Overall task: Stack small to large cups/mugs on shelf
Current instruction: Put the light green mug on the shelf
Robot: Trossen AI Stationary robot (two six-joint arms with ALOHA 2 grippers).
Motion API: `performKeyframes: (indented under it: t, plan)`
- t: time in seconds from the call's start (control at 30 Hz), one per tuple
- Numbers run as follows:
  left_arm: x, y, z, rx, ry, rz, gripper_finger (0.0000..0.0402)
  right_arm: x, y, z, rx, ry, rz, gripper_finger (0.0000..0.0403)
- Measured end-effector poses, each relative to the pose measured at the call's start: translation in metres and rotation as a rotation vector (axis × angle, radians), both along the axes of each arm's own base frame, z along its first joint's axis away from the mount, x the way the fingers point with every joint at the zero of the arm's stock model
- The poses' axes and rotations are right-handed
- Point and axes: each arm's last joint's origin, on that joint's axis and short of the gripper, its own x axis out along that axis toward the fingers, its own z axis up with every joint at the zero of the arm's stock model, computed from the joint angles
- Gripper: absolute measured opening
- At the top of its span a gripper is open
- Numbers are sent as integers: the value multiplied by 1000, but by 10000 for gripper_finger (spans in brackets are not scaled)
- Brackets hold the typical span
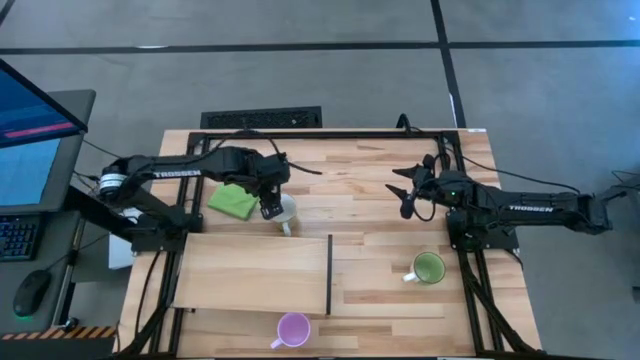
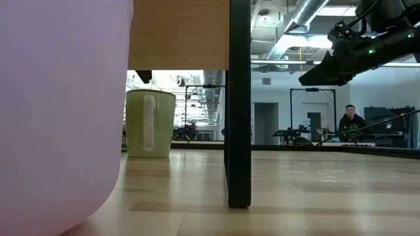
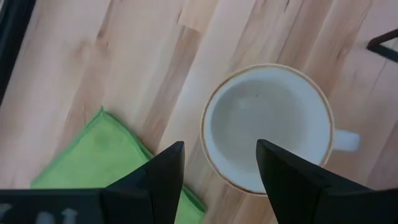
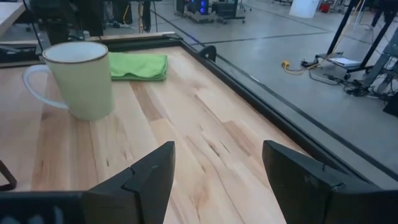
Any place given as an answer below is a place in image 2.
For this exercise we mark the ceiling light tube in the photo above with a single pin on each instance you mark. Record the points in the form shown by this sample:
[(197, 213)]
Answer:
[(279, 62), (400, 65), (317, 62)]

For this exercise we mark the round ceiling fixture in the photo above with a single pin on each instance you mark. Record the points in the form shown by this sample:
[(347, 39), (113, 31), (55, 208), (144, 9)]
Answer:
[(264, 16)]

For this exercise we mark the wooden shelf black frame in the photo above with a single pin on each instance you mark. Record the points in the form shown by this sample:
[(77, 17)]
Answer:
[(239, 98)]

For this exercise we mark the black aluminium table frame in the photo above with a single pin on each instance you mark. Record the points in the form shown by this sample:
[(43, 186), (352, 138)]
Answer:
[(377, 151)]

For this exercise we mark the black robot arm on bench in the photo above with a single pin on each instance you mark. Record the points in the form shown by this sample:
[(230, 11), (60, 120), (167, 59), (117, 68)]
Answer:
[(288, 132)]

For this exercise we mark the black rig frame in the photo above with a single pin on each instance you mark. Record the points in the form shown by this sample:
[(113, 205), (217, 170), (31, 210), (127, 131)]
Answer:
[(203, 86), (311, 89)]

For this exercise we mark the silver ceiling air duct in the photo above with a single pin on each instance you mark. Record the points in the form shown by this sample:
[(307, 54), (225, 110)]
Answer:
[(295, 19)]

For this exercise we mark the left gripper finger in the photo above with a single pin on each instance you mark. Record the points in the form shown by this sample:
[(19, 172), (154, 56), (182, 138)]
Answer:
[(144, 76)]

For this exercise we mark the grey door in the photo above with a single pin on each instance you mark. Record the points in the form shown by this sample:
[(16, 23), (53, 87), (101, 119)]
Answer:
[(265, 121)]

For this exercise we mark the large pale yellow mug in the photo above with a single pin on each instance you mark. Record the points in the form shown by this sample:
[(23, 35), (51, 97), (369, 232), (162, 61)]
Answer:
[(164, 124)]

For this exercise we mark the grey wall vent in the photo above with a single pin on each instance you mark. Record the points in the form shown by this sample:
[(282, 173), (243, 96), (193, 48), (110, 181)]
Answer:
[(266, 81)]

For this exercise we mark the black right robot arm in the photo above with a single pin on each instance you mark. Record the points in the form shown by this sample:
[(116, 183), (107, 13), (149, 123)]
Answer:
[(393, 42)]

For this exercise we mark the person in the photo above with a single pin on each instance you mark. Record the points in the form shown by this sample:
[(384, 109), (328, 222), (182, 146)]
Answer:
[(351, 123)]

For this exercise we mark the lilac pink mug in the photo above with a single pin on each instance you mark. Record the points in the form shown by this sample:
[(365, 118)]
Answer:
[(59, 114)]

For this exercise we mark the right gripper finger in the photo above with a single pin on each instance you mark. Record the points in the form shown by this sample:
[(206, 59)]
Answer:
[(321, 73)]

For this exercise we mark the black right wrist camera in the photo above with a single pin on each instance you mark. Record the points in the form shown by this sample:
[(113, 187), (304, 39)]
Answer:
[(343, 30)]

